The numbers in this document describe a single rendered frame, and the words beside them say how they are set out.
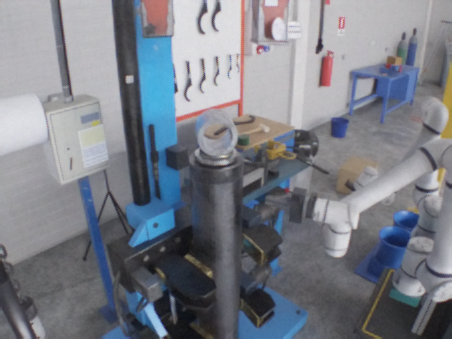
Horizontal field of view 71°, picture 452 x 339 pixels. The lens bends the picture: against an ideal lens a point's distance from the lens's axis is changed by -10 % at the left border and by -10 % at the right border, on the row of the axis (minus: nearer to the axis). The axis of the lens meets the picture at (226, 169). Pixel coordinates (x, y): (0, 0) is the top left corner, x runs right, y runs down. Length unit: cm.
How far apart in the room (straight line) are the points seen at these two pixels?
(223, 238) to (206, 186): 25
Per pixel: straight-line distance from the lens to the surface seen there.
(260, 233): 174
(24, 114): 178
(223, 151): 130
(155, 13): 119
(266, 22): 123
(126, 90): 144
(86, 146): 195
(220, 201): 135
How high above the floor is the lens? 205
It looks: 27 degrees down
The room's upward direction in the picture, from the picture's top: straight up
